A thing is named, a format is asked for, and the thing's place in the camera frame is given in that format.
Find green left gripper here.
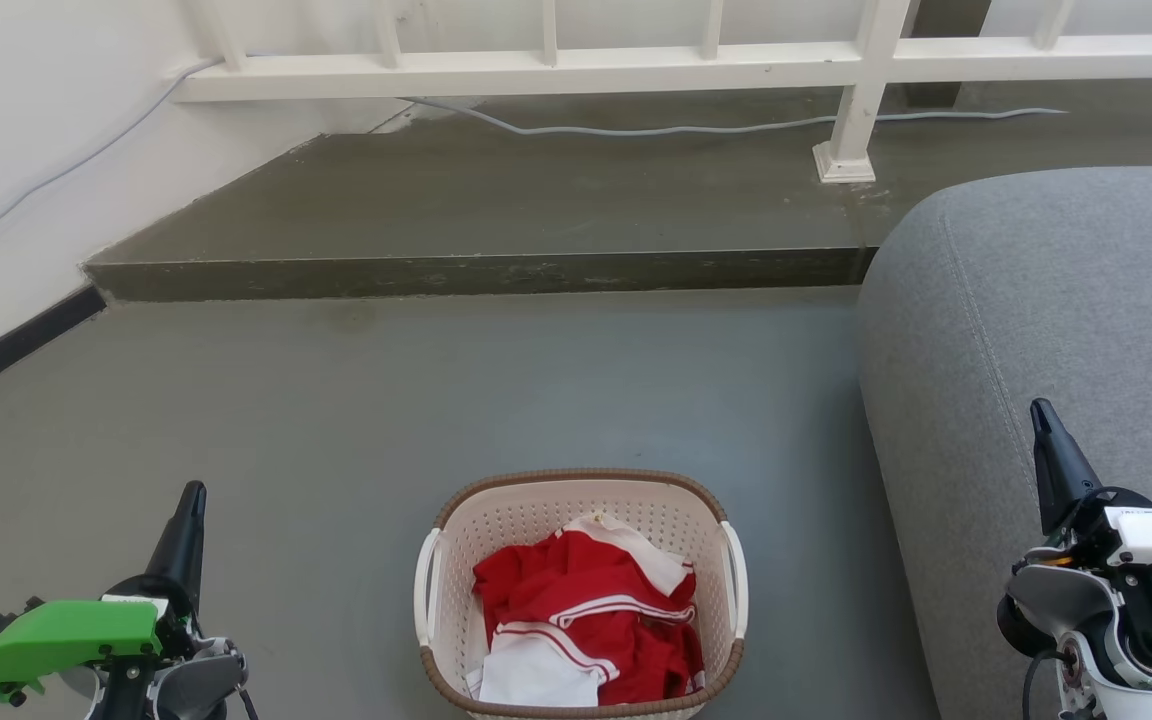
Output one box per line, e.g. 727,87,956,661
0,481,207,701

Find cream laundry basket brown rim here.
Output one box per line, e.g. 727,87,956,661
413,468,749,720

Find grey fabric sofa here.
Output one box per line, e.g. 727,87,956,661
856,165,1152,720

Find black skirting board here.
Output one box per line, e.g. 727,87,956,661
0,285,107,413

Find white garment red trim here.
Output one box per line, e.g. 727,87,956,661
466,622,609,709

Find red garment white stripes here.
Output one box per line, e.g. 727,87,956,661
473,530,706,707

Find white collar of red garment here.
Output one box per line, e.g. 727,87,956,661
563,512,695,599

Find white wooden railing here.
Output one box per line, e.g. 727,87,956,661
171,0,1152,184

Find thin pale grey cable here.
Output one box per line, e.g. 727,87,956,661
0,56,227,265

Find dark brown post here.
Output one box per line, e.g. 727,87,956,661
902,0,993,109

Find thick grey cable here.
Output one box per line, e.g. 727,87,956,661
401,96,1069,138

